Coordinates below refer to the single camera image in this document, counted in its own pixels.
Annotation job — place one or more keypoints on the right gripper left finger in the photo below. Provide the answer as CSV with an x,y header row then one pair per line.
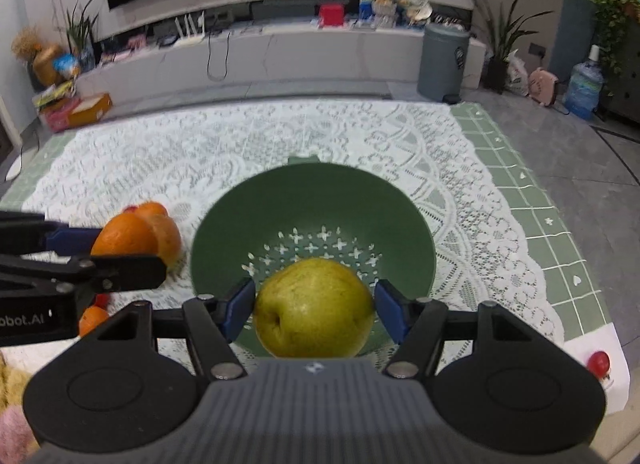
x,y
212,325

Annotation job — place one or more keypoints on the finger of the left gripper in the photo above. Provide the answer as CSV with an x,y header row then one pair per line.
x,y
31,233
79,279

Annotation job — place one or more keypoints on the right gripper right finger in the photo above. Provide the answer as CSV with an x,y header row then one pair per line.
x,y
416,328

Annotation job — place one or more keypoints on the orange mandarin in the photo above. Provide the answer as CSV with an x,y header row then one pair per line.
x,y
93,317
125,234
150,209

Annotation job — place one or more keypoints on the red green apple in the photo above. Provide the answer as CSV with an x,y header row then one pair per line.
x,y
169,242

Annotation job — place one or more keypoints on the green yellow apple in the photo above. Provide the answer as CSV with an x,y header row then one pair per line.
x,y
315,308

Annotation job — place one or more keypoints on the white lace tablecloth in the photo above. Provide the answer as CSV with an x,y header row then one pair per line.
x,y
300,153

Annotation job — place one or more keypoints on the pink basket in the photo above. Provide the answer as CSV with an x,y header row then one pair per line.
x,y
56,116

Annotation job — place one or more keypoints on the orange mandarin by tomato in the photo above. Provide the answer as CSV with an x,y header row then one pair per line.
x,y
150,209

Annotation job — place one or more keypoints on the orange cardboard box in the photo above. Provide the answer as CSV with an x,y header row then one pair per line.
x,y
88,111

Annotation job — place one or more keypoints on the green colander bowl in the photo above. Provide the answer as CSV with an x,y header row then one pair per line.
x,y
310,209

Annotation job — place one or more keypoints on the golden vase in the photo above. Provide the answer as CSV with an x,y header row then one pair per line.
x,y
43,67

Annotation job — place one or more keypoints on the green grid table mat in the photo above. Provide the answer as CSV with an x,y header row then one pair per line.
x,y
530,203

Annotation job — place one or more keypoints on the red tomato on paper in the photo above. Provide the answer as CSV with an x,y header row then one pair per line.
x,y
599,364

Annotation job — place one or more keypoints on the white paper sheet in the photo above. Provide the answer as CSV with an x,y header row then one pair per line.
x,y
616,385

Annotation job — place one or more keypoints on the green plant in vase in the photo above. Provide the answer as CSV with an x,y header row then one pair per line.
x,y
79,34

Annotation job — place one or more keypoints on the grey pedal trash bin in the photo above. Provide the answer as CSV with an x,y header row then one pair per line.
x,y
442,63

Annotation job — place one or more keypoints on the white wifi router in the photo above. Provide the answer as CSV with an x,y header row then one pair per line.
x,y
191,29

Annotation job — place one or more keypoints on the white plastic bag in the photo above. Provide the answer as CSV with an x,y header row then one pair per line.
x,y
516,75

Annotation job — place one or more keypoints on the potted plant by bin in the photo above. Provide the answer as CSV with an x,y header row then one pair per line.
x,y
503,29

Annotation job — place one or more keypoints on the white marble tv console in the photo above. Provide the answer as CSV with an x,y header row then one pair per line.
x,y
270,53

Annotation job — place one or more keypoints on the pink small heater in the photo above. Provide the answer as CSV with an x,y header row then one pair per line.
x,y
543,87

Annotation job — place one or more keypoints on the blue water jug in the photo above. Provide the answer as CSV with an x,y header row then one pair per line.
x,y
583,92

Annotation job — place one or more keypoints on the dark cabinet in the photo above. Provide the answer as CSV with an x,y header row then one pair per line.
x,y
620,99

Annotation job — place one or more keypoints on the red box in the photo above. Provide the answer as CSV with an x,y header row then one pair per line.
x,y
331,15

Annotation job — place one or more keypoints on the leafy plant on cabinet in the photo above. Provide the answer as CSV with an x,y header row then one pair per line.
x,y
611,22

